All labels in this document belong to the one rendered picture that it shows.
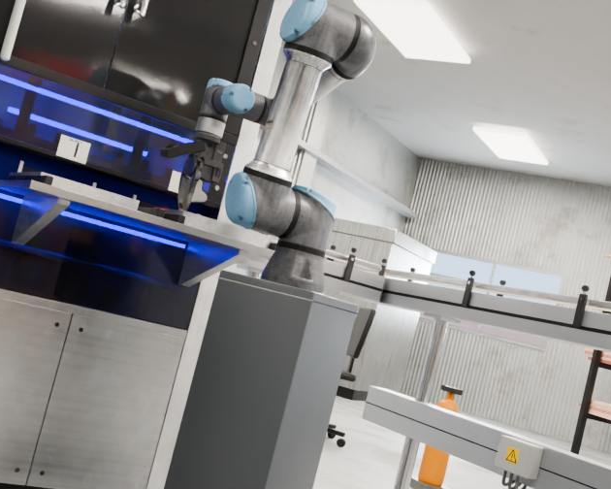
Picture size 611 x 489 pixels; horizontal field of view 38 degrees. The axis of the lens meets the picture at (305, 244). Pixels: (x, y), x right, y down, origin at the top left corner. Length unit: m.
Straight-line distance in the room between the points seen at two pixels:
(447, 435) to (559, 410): 9.00
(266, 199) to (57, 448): 1.05
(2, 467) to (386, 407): 1.26
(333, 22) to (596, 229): 10.13
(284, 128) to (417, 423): 1.31
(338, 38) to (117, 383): 1.22
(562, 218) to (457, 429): 9.38
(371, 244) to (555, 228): 3.50
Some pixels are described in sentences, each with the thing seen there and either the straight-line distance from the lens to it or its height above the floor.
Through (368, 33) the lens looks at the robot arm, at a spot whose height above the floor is 1.39.
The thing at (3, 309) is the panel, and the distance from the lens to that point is 2.54.
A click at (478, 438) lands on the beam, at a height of 0.51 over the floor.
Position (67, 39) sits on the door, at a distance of 2.60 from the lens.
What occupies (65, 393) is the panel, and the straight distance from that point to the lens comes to 2.63.
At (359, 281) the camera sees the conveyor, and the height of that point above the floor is 0.89.
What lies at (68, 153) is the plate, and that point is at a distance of 2.56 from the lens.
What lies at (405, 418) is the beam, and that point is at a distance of 3.03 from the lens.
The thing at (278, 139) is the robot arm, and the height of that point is 1.10.
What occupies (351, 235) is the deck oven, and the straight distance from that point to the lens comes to 9.39.
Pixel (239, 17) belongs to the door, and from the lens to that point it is 2.81.
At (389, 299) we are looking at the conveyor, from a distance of 3.17.
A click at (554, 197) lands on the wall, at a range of 12.18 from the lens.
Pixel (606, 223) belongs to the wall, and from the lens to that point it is 11.99.
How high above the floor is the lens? 0.74
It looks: 4 degrees up
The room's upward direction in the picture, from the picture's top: 14 degrees clockwise
